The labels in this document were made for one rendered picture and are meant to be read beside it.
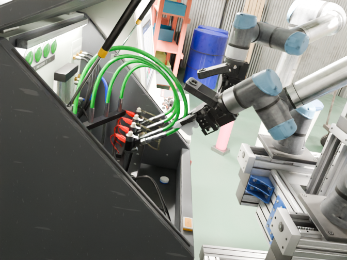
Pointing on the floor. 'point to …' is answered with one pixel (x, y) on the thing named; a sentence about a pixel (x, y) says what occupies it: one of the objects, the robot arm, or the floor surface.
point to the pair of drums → (206, 52)
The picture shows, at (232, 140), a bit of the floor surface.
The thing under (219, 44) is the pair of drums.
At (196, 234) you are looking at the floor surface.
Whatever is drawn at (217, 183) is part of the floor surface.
